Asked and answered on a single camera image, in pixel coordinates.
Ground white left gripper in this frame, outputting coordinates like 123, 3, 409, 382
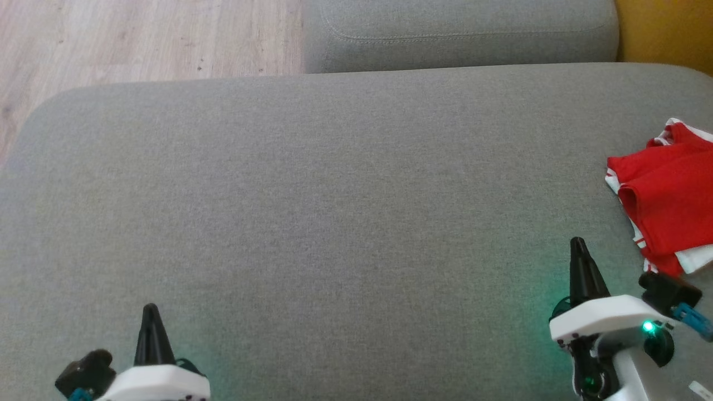
97, 304, 211, 401

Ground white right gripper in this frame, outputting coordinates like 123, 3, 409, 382
549, 237, 669, 400

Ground red white-sleeved t-shirt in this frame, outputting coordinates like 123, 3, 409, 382
605, 139, 713, 277

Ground red Bulls 23 shorts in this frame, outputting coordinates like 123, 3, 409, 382
646, 118, 713, 150

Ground large grey sofa seat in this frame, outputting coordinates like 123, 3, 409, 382
0, 62, 713, 401

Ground yellow panel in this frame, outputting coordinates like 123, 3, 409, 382
616, 0, 713, 77

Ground grey sofa cushion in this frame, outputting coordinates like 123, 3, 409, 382
302, 0, 620, 74

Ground right blue-plug black cable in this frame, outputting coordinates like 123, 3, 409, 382
671, 304, 713, 341

